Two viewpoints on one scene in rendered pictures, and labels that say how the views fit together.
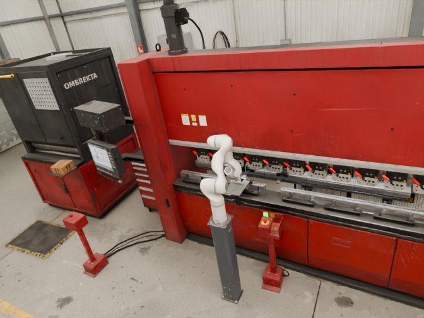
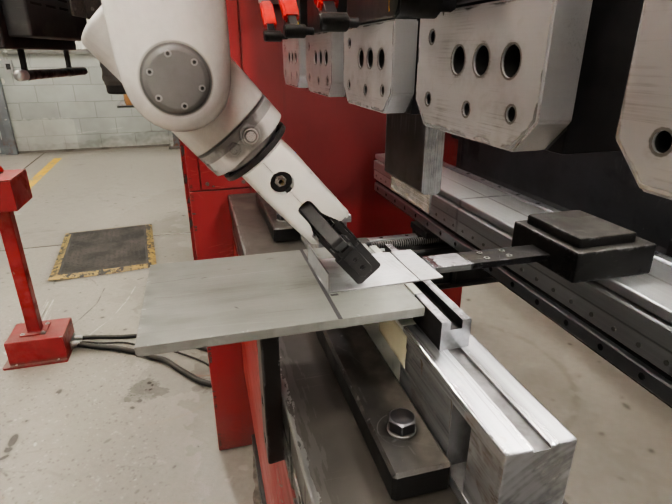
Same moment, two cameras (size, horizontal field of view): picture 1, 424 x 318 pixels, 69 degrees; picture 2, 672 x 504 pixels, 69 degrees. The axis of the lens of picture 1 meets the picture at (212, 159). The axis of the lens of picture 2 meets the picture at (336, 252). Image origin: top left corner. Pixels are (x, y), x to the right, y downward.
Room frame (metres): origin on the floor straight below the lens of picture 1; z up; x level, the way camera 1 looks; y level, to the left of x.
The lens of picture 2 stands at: (2.31, -0.56, 1.22)
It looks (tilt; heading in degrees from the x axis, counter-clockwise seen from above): 22 degrees down; 41
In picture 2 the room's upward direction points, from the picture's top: straight up
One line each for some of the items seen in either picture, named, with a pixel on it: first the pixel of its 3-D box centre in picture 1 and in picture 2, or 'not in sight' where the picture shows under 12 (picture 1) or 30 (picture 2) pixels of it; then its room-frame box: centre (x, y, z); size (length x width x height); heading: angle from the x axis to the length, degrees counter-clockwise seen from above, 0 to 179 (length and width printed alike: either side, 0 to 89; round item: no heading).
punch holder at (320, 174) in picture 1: (318, 168); not in sight; (2.32, -0.93, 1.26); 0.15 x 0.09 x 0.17; 57
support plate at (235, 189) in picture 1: (236, 187); (275, 288); (2.62, -0.20, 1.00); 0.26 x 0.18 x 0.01; 147
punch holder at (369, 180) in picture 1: (368, 175); not in sight; (2.10, -1.27, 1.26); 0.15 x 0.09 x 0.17; 57
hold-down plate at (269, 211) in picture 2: (194, 182); (275, 213); (3.03, 0.25, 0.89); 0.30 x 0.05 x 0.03; 57
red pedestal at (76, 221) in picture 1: (85, 243); (19, 267); (2.84, 1.63, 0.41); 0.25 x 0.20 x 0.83; 147
